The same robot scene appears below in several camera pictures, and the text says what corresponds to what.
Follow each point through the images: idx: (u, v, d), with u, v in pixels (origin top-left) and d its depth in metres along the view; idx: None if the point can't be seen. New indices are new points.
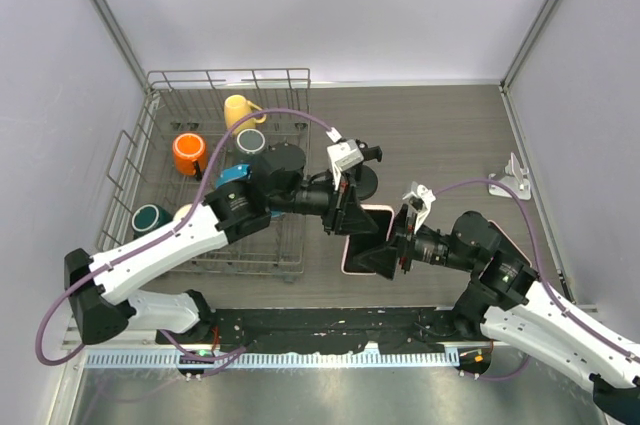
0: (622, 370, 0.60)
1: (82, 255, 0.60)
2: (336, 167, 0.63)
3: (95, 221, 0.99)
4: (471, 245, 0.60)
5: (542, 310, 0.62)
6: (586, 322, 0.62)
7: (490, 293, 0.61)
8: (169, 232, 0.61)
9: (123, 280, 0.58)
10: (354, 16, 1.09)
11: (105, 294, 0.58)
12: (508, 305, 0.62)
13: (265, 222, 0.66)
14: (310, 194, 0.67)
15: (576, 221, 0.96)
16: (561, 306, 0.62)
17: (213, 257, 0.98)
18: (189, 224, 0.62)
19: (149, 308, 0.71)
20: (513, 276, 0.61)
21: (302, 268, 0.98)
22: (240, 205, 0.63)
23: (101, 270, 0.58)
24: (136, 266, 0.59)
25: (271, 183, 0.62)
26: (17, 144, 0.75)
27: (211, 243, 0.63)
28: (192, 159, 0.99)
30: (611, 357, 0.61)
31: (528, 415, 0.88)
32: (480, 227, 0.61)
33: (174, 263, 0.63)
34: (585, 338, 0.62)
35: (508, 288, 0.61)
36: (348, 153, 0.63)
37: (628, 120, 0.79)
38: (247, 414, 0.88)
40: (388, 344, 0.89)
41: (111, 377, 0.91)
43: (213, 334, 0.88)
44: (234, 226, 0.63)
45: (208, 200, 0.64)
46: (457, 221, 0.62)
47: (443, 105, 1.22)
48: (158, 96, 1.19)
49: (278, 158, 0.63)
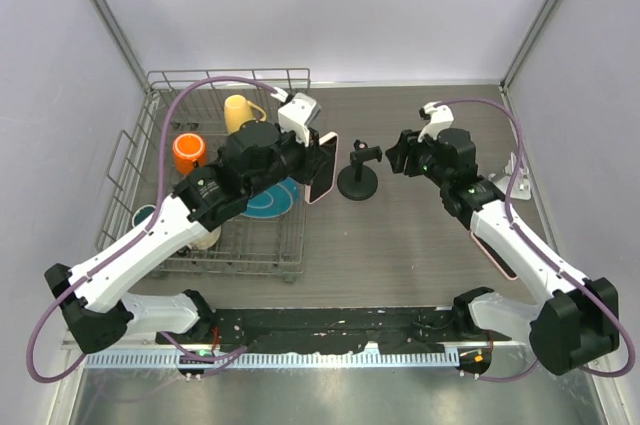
0: (545, 281, 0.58)
1: (60, 272, 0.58)
2: (304, 127, 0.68)
3: (94, 220, 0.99)
4: (447, 147, 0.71)
5: (490, 218, 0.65)
6: (531, 238, 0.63)
7: (454, 202, 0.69)
8: (141, 233, 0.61)
9: (105, 288, 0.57)
10: (354, 16, 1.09)
11: (89, 306, 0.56)
12: (470, 218, 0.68)
13: (242, 205, 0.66)
14: (286, 158, 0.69)
15: (576, 220, 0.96)
16: (508, 217, 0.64)
17: (213, 257, 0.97)
18: (161, 220, 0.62)
19: (147, 311, 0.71)
20: (480, 192, 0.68)
21: (301, 269, 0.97)
22: (210, 191, 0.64)
23: (80, 282, 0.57)
24: (115, 272, 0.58)
25: (246, 162, 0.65)
26: (17, 145, 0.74)
27: (187, 235, 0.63)
28: (192, 158, 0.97)
30: (540, 269, 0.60)
31: (528, 414, 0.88)
32: (461, 138, 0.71)
33: (154, 263, 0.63)
34: (521, 247, 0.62)
35: (470, 197, 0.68)
36: (310, 111, 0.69)
37: (628, 122, 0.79)
38: (247, 415, 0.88)
40: (388, 344, 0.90)
41: (111, 377, 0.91)
43: (213, 334, 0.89)
44: (209, 213, 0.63)
45: (176, 192, 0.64)
46: (444, 134, 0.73)
47: (444, 105, 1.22)
48: (157, 96, 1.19)
49: (249, 137, 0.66)
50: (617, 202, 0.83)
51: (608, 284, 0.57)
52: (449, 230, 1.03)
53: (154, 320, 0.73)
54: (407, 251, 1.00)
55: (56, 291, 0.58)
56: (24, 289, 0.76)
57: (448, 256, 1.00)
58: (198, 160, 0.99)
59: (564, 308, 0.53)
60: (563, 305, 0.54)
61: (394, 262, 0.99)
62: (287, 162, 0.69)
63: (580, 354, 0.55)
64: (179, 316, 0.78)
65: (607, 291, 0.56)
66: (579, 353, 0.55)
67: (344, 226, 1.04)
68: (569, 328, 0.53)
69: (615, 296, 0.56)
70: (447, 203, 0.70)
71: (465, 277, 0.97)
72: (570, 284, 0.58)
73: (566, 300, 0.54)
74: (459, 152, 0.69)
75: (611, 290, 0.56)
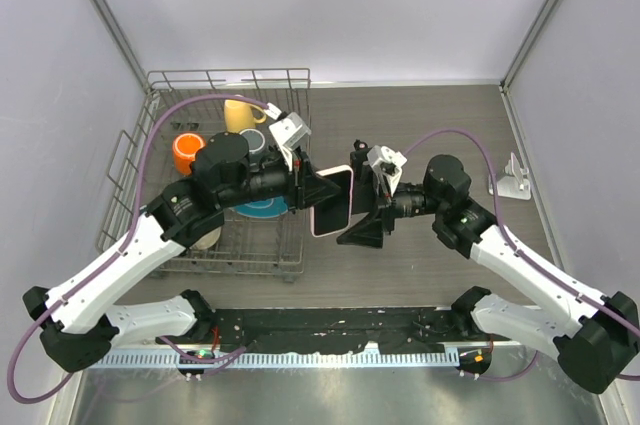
0: (569, 309, 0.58)
1: (36, 294, 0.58)
2: (285, 149, 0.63)
3: (94, 220, 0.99)
4: (442, 183, 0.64)
5: (494, 249, 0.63)
6: (537, 260, 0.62)
7: (450, 235, 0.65)
8: (115, 253, 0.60)
9: (81, 311, 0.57)
10: (354, 15, 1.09)
11: (65, 329, 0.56)
12: (469, 249, 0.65)
13: (218, 219, 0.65)
14: (264, 178, 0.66)
15: (576, 220, 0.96)
16: (511, 244, 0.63)
17: (213, 257, 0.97)
18: (135, 240, 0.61)
19: (134, 323, 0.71)
20: (472, 219, 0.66)
21: (301, 268, 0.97)
22: (185, 208, 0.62)
23: (56, 305, 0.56)
24: (91, 293, 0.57)
25: (216, 178, 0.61)
26: (17, 144, 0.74)
27: (163, 253, 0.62)
28: (192, 159, 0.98)
30: (559, 297, 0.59)
31: (529, 415, 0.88)
32: (453, 170, 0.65)
33: (132, 281, 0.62)
34: (531, 274, 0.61)
35: (464, 228, 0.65)
36: (294, 132, 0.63)
37: (629, 121, 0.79)
38: (247, 415, 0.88)
40: (388, 345, 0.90)
41: (111, 377, 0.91)
43: (213, 334, 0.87)
44: (183, 230, 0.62)
45: (150, 210, 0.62)
46: (432, 160, 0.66)
47: (444, 105, 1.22)
48: (158, 96, 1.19)
49: (218, 150, 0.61)
50: (618, 202, 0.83)
51: (624, 297, 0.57)
52: None
53: (144, 329, 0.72)
54: (406, 252, 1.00)
55: (34, 315, 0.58)
56: (24, 289, 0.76)
57: (447, 257, 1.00)
58: None
59: (594, 335, 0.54)
60: (592, 332, 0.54)
61: (395, 262, 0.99)
62: (265, 183, 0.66)
63: (615, 371, 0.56)
64: (173, 322, 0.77)
65: (627, 305, 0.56)
66: (614, 370, 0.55)
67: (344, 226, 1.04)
68: (603, 353, 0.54)
69: (633, 307, 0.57)
70: (441, 235, 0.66)
71: (465, 277, 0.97)
72: (592, 307, 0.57)
73: (595, 325, 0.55)
74: (456, 188, 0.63)
75: (629, 303, 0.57)
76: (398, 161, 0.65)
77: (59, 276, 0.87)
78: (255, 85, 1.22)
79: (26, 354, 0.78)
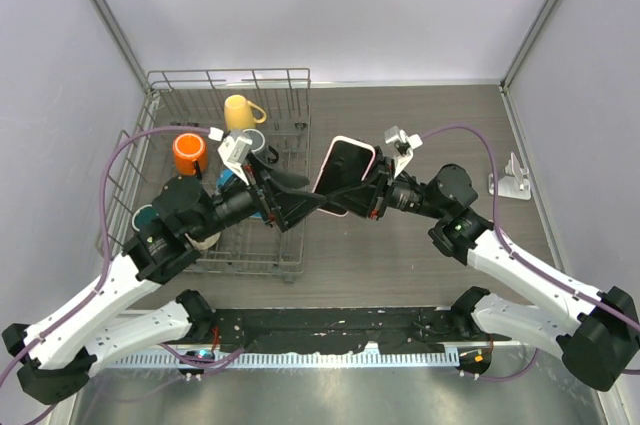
0: (567, 307, 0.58)
1: (15, 332, 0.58)
2: (232, 165, 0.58)
3: (94, 221, 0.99)
4: (449, 199, 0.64)
5: (489, 252, 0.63)
6: (533, 261, 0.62)
7: (447, 242, 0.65)
8: (92, 293, 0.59)
9: (57, 348, 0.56)
10: (353, 15, 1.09)
11: (42, 366, 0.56)
12: (465, 256, 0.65)
13: (192, 256, 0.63)
14: (230, 203, 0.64)
15: (576, 220, 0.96)
16: (506, 247, 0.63)
17: (213, 257, 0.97)
18: (111, 279, 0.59)
19: (115, 345, 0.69)
20: (466, 225, 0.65)
21: (301, 268, 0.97)
22: (160, 248, 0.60)
23: (33, 343, 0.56)
24: (67, 332, 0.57)
25: (175, 223, 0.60)
26: (17, 144, 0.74)
27: (140, 291, 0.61)
28: (192, 159, 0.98)
30: (556, 296, 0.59)
31: (529, 416, 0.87)
32: (459, 182, 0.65)
33: (110, 318, 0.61)
34: (528, 276, 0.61)
35: (459, 235, 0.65)
36: (235, 147, 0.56)
37: (629, 122, 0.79)
38: (247, 415, 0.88)
40: (388, 344, 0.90)
41: (112, 377, 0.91)
43: (213, 334, 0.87)
44: (158, 270, 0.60)
45: (126, 249, 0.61)
46: (440, 172, 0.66)
47: (444, 105, 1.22)
48: (157, 96, 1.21)
49: (173, 196, 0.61)
50: (617, 202, 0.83)
51: (621, 292, 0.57)
52: None
53: (130, 347, 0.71)
54: (406, 252, 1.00)
55: (14, 350, 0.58)
56: (24, 289, 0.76)
57: (448, 257, 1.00)
58: (198, 160, 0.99)
59: (594, 331, 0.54)
60: (592, 328, 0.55)
61: (395, 262, 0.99)
62: (231, 208, 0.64)
63: (621, 367, 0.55)
64: (166, 331, 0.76)
65: (624, 300, 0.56)
66: (619, 367, 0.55)
67: (344, 227, 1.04)
68: (605, 350, 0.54)
69: (630, 302, 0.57)
70: (437, 242, 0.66)
71: (465, 277, 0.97)
72: (589, 303, 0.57)
73: (594, 322, 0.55)
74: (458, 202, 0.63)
75: (625, 298, 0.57)
76: (413, 143, 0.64)
77: (59, 276, 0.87)
78: (255, 85, 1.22)
79: None
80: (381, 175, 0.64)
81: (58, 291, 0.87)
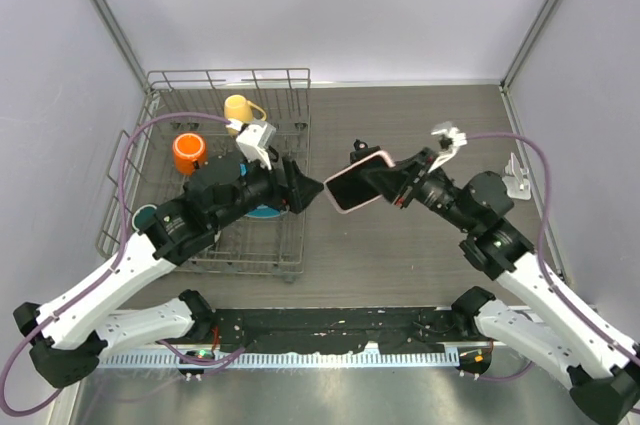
0: (600, 356, 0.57)
1: (27, 311, 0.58)
2: (260, 149, 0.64)
3: (96, 218, 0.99)
4: (482, 206, 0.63)
5: (527, 281, 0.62)
6: (573, 301, 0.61)
7: (480, 255, 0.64)
8: (107, 271, 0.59)
9: (71, 327, 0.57)
10: (353, 15, 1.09)
11: (56, 344, 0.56)
12: (498, 272, 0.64)
13: (210, 239, 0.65)
14: (253, 189, 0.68)
15: (576, 220, 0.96)
16: (547, 279, 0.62)
17: (213, 257, 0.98)
18: (128, 257, 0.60)
19: (125, 333, 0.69)
20: (506, 242, 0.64)
21: (301, 268, 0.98)
22: (177, 227, 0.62)
23: (47, 321, 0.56)
24: (82, 310, 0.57)
25: (208, 199, 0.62)
26: (17, 144, 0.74)
27: (155, 271, 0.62)
28: (192, 159, 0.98)
30: (591, 341, 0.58)
31: (528, 415, 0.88)
32: (495, 190, 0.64)
33: (123, 298, 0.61)
34: (564, 313, 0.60)
35: (496, 252, 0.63)
36: (264, 132, 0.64)
37: (628, 122, 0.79)
38: (247, 415, 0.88)
40: (388, 345, 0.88)
41: (113, 376, 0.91)
43: (213, 334, 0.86)
44: (174, 249, 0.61)
45: (143, 228, 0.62)
46: (475, 178, 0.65)
47: (445, 105, 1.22)
48: (158, 96, 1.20)
49: (210, 173, 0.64)
50: (617, 201, 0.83)
51: None
52: (447, 231, 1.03)
53: (138, 338, 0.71)
54: (406, 252, 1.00)
55: (25, 331, 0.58)
56: (23, 289, 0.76)
57: (447, 257, 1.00)
58: (198, 160, 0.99)
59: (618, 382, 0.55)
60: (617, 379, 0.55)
61: (394, 262, 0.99)
62: (253, 192, 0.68)
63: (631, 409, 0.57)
64: (170, 326, 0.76)
65: None
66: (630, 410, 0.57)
67: (344, 227, 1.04)
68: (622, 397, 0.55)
69: None
70: (469, 253, 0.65)
71: (464, 277, 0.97)
72: (624, 356, 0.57)
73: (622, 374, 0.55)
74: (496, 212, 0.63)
75: None
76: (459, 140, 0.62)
77: (60, 275, 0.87)
78: (255, 85, 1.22)
79: (27, 352, 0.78)
80: (418, 165, 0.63)
81: (59, 290, 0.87)
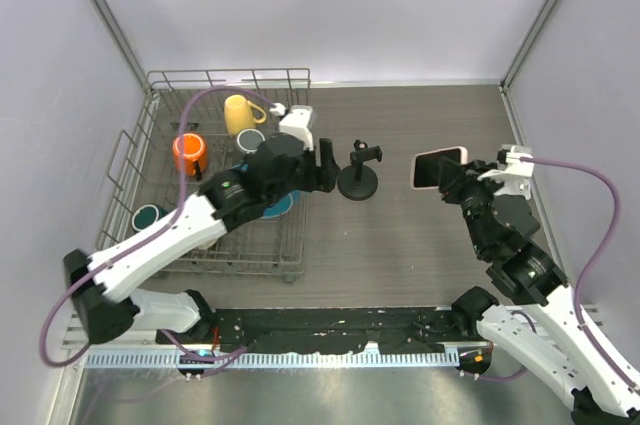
0: (620, 398, 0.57)
1: (79, 258, 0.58)
2: (305, 131, 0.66)
3: (96, 218, 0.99)
4: (507, 228, 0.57)
5: (558, 316, 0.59)
6: (599, 340, 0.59)
7: (510, 282, 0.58)
8: (166, 225, 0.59)
9: (125, 275, 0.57)
10: (352, 15, 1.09)
11: (107, 292, 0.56)
12: (527, 300, 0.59)
13: (263, 209, 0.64)
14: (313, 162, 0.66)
15: (575, 220, 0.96)
16: (580, 319, 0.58)
17: (213, 257, 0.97)
18: (186, 215, 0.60)
19: (152, 307, 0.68)
20: (539, 272, 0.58)
21: (301, 269, 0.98)
22: (235, 193, 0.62)
23: (101, 268, 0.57)
24: (136, 261, 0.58)
25: (270, 170, 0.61)
26: (17, 144, 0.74)
27: (209, 233, 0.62)
28: (191, 158, 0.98)
30: (612, 382, 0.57)
31: (528, 415, 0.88)
32: (521, 213, 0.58)
33: (174, 256, 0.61)
34: (590, 352, 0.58)
35: (529, 281, 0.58)
36: (307, 116, 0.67)
37: (628, 122, 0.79)
38: (247, 415, 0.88)
40: (388, 345, 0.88)
41: (112, 377, 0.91)
43: (213, 334, 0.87)
44: (229, 214, 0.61)
45: (203, 189, 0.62)
46: (498, 199, 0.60)
47: (445, 105, 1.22)
48: (158, 96, 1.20)
49: (278, 143, 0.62)
50: None
51: None
52: (447, 231, 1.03)
53: (159, 316, 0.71)
54: (406, 252, 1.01)
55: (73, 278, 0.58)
56: (23, 289, 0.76)
57: (447, 257, 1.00)
58: (197, 159, 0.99)
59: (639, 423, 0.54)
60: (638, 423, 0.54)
61: (394, 262, 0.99)
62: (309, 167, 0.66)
63: None
64: (182, 315, 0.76)
65: None
66: None
67: (344, 227, 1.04)
68: None
69: None
70: (497, 281, 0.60)
71: (464, 278, 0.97)
72: None
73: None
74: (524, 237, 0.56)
75: None
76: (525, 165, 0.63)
77: (60, 275, 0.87)
78: (255, 85, 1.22)
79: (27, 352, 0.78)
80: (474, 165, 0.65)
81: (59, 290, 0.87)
